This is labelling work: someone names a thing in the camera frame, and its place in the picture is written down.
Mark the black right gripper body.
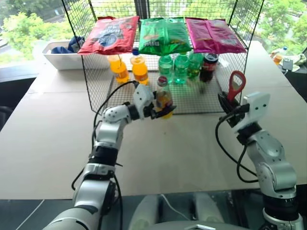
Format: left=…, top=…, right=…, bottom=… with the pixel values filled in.
left=226, top=103, right=250, bottom=128

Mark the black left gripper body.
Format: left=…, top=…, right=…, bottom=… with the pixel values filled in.
left=143, top=102, right=160, bottom=120

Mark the glass bottle with red cap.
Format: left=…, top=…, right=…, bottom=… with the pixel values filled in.
left=155, top=76, right=175, bottom=120

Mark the red packet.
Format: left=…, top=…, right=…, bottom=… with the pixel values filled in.
left=226, top=70, right=247, bottom=103

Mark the orange soda bottle blue cap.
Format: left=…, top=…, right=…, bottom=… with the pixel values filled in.
left=130, top=48, right=150, bottom=86

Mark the green plastic soda bottle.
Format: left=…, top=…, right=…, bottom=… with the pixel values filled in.
left=174, top=53, right=188, bottom=85
left=187, top=50, right=204, bottom=80
left=158, top=55, right=174, bottom=83

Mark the dark cola plastic bottle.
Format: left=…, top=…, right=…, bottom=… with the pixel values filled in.
left=199, top=52, right=219, bottom=83

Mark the orange soda plastic bottle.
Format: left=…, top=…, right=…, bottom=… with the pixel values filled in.
left=107, top=55, right=130, bottom=84

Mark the clear bottle with blue cap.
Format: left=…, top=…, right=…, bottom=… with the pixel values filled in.
left=271, top=46, right=288, bottom=66

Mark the small grey device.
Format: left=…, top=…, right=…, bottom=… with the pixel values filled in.
left=282, top=57, right=293, bottom=72

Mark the green chip bag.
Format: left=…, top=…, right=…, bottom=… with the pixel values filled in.
left=138, top=17, right=192, bottom=57

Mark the pink chip bag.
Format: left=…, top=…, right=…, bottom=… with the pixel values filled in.
left=186, top=18, right=248, bottom=55

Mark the pale crumpled cloth bag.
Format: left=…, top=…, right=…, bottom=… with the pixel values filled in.
left=291, top=53, right=307, bottom=72

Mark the red chip bag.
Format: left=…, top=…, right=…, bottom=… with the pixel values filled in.
left=77, top=16, right=140, bottom=56

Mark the white plastic bin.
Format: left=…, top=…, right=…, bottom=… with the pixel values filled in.
left=43, top=40, right=83, bottom=70

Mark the blue cloth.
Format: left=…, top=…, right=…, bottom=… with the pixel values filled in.
left=51, top=35, right=85, bottom=54

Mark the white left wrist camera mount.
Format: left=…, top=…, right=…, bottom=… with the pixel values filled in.
left=133, top=84, right=154, bottom=120

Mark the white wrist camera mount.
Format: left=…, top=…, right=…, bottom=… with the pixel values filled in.
left=231, top=92, right=271, bottom=134
left=133, top=84, right=154, bottom=120

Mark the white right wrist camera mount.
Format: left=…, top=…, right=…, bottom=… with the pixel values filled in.
left=231, top=92, right=271, bottom=134

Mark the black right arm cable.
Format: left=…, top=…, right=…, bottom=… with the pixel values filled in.
left=214, top=104, right=260, bottom=184

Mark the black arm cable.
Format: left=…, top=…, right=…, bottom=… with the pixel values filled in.
left=71, top=80, right=140, bottom=230
left=214, top=104, right=260, bottom=184

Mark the black wire mesh shelf rack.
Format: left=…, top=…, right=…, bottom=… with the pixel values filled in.
left=61, top=0, right=264, bottom=115

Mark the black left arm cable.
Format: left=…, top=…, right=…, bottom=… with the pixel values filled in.
left=71, top=80, right=140, bottom=230

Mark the thin white cable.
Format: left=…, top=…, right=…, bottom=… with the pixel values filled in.
left=159, top=193, right=190, bottom=221

